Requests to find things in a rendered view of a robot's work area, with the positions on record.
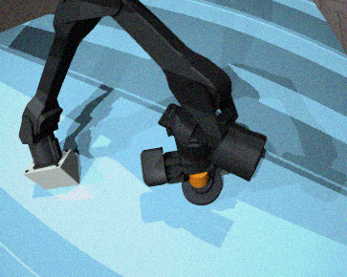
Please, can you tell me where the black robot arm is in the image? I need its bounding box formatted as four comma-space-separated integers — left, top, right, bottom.
19, 0, 268, 181

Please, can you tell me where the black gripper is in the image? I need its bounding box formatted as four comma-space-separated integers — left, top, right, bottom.
140, 147, 230, 187

